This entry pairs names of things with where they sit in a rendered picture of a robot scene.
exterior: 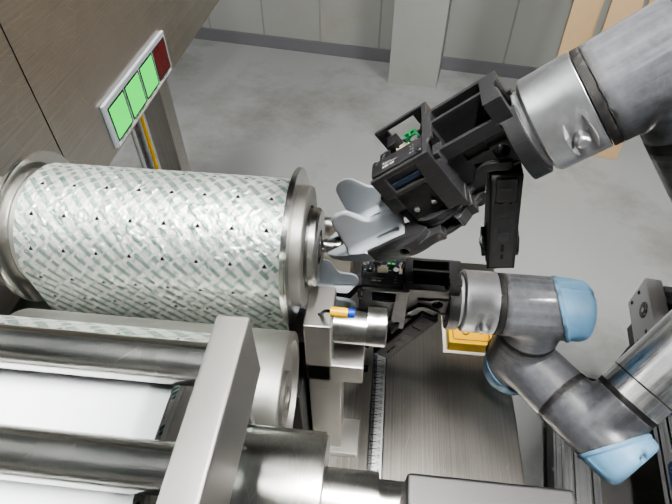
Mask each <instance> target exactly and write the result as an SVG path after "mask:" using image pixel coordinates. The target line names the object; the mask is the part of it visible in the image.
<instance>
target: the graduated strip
mask: <svg viewBox="0 0 672 504"><path fill-rule="evenodd" d="M386 375H387V358H385V357H383V356H381V355H379V354H376V353H374V352H373V369H372V385H371V401H370V417H369V434H368V450H367V466H366V470H368V471H378V472H379V479H382V475H383V450H384V425H385V400H386Z"/></svg>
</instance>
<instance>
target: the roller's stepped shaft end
mask: <svg viewBox="0 0 672 504"><path fill-rule="evenodd" d="M404 484H405V481H396V480H387V479H379V472H378V471H368V470H359V469H349V468H340V467H331V466H326V470H325V476H324V483H323V491H322V501H321V504H399V501H400V498H401V494H402V491H403V487H404Z"/></svg>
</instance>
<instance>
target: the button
mask: <svg viewBox="0 0 672 504"><path fill-rule="evenodd" d="M491 337H492V334H482V333H471V332H460V331H459V330H458V328H457V329H456V330H451V329H446V342H447V349H448V350H456V351H468V352H479V353H485V349H486V346H487V344H488V342H489V340H490V339H491Z"/></svg>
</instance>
